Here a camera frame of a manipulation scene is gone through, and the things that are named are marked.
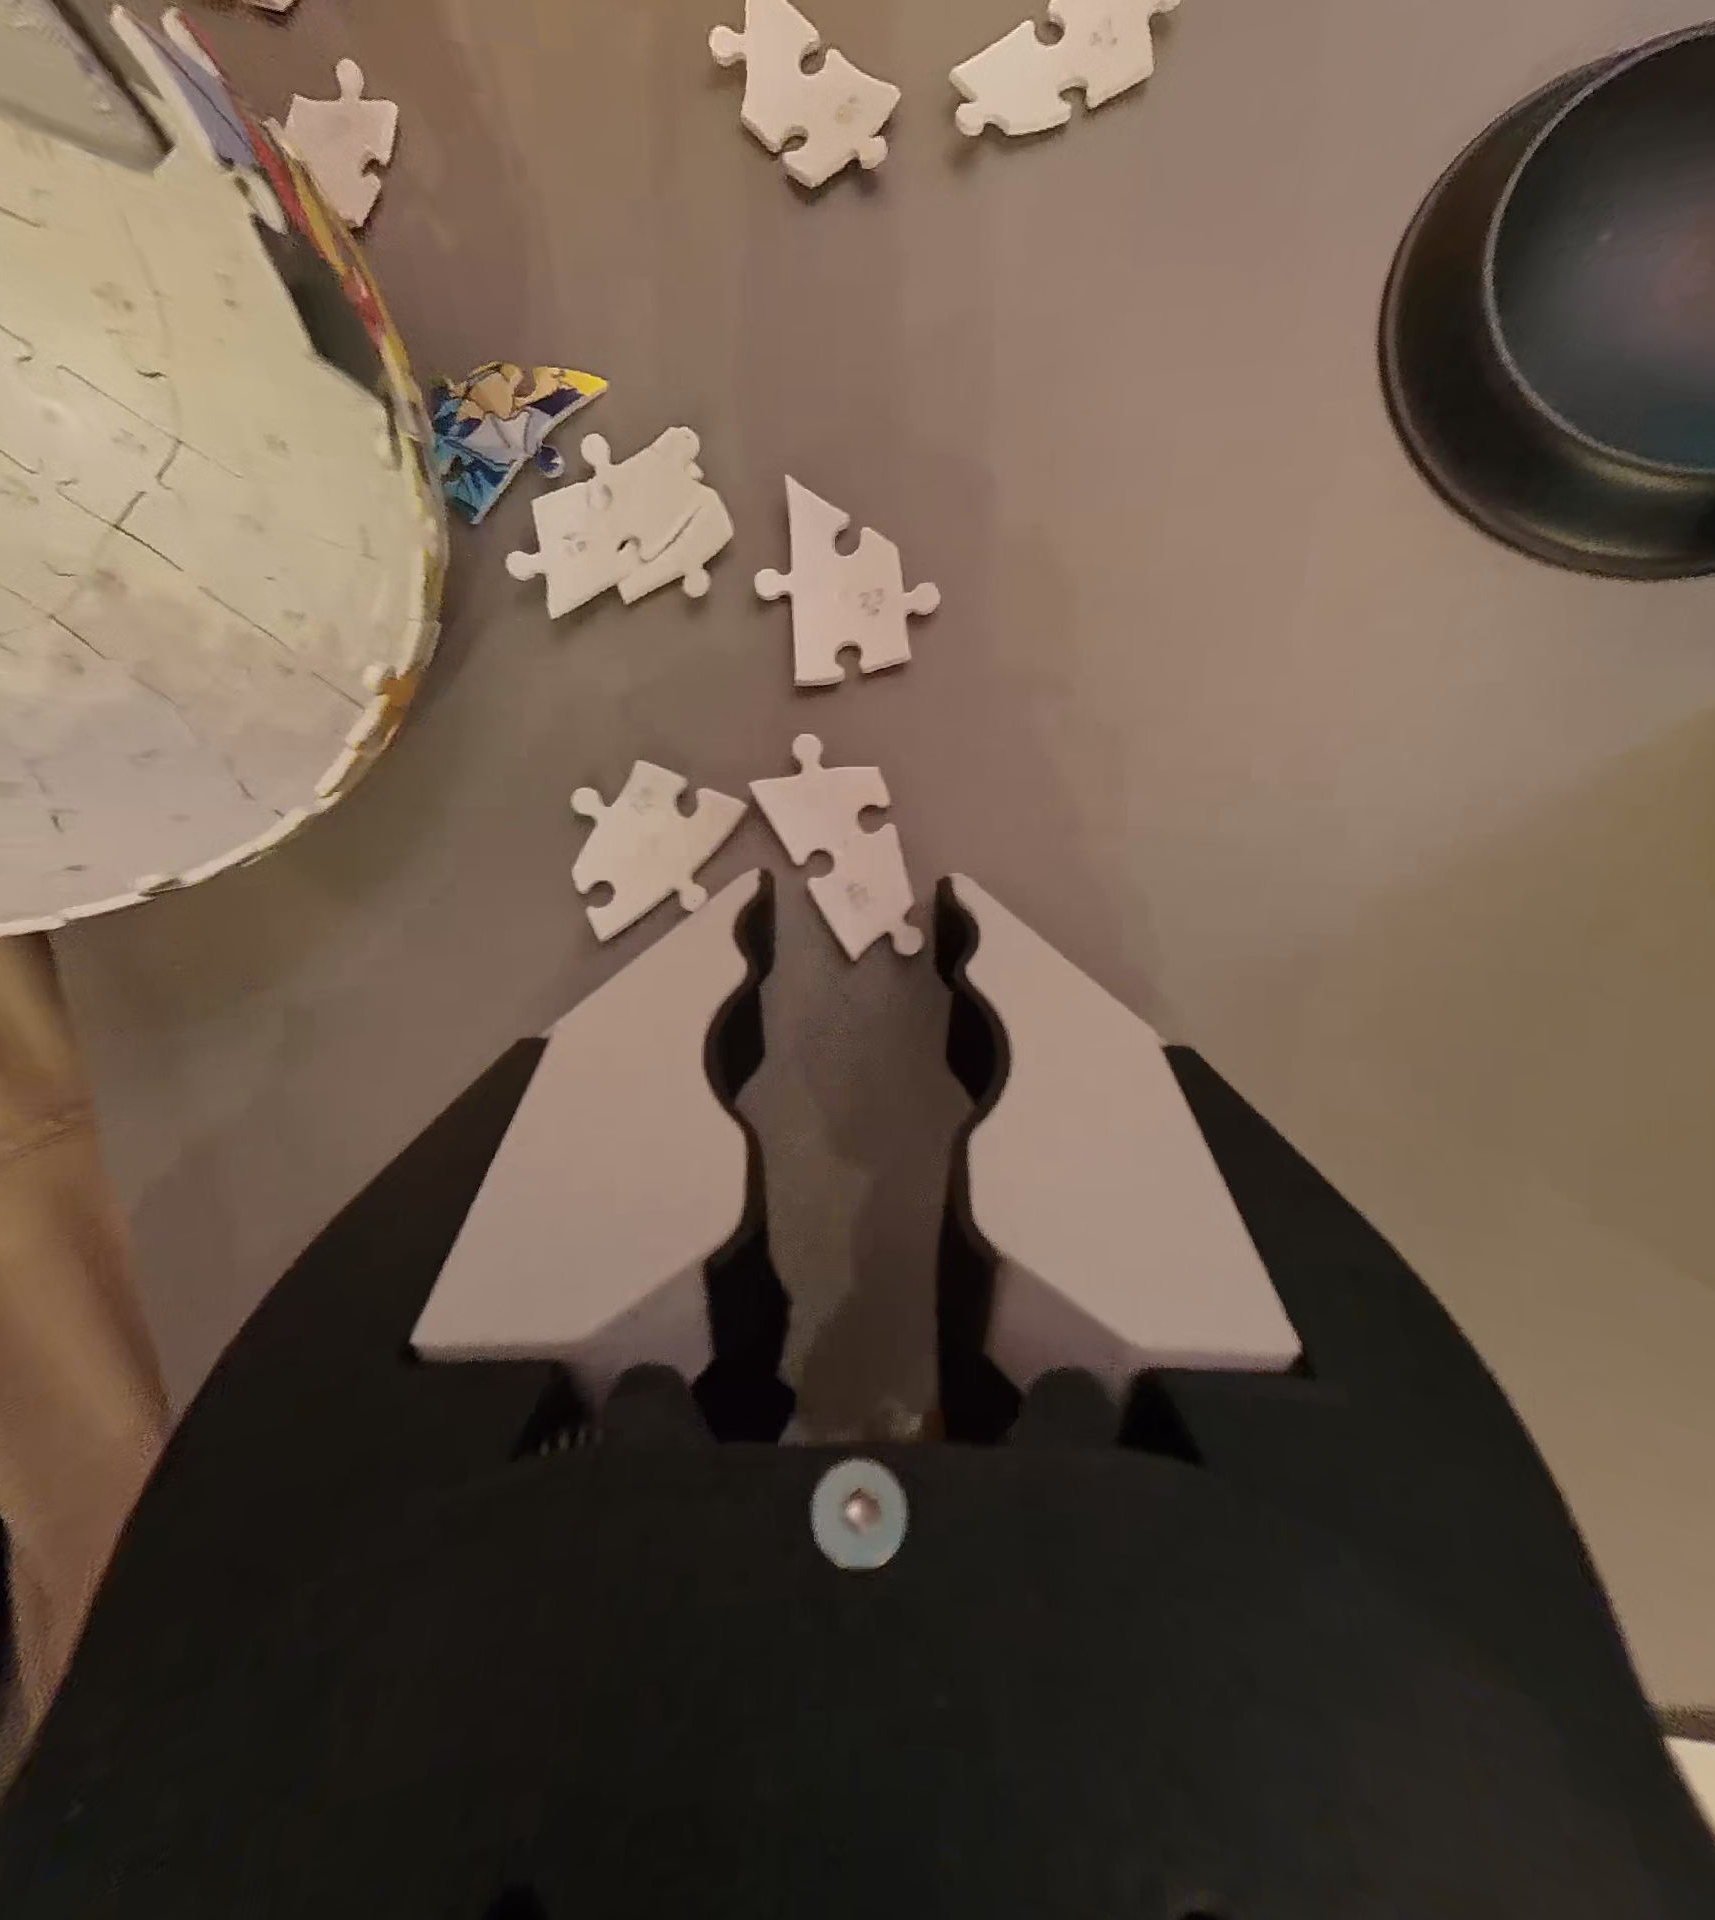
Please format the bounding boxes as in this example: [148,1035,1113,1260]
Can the blue yellow puzzle piece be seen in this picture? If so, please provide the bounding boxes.
[430,360,612,528]

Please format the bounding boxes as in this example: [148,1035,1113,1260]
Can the person's beige trousers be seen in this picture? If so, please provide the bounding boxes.
[0,929,176,1802]

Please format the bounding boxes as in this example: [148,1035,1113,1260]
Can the black ball stand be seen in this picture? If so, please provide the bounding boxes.
[1379,14,1715,581]

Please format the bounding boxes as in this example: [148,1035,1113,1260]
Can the heap of loose puzzle pieces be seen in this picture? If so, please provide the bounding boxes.
[504,426,736,621]

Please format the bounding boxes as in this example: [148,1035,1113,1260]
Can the partly built puzzle ball shell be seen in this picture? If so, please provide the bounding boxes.
[0,0,452,948]

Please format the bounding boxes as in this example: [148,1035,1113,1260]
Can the white-backed joined puzzle pieces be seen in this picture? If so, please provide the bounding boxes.
[947,0,1185,142]
[710,0,901,189]

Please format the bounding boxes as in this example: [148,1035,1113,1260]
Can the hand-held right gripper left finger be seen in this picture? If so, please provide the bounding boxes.
[410,866,796,1446]

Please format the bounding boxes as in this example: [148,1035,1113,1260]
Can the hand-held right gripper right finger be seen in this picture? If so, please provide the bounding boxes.
[931,874,1309,1446]

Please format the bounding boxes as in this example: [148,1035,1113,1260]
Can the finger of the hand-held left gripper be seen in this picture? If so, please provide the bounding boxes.
[0,0,176,168]

